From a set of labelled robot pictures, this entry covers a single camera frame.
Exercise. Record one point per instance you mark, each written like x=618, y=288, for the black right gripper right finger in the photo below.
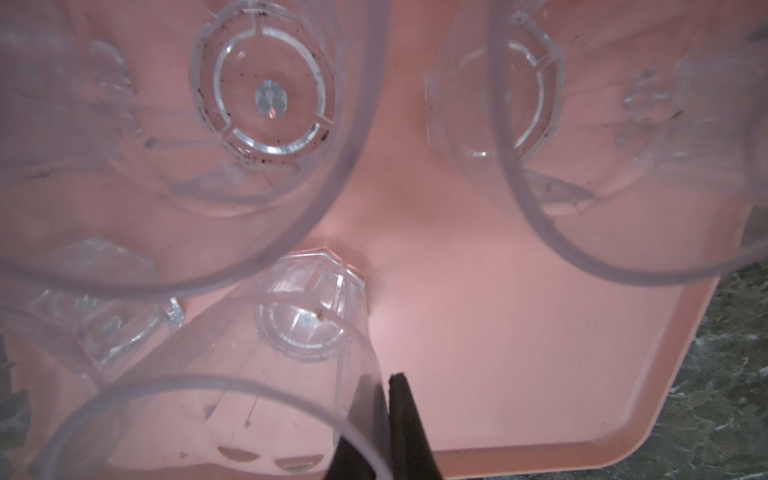
x=412, y=457

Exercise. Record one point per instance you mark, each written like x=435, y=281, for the clear ribbed small glass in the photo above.
x=630, y=135

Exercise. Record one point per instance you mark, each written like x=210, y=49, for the pink plastic tray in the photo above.
x=517, y=360

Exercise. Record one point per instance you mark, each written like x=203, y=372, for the clear small round glass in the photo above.
x=93, y=337

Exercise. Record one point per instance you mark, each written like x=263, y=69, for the clear tumbler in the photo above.
x=156, y=148

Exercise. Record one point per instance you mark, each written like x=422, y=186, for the clear large wide glass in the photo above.
x=277, y=380

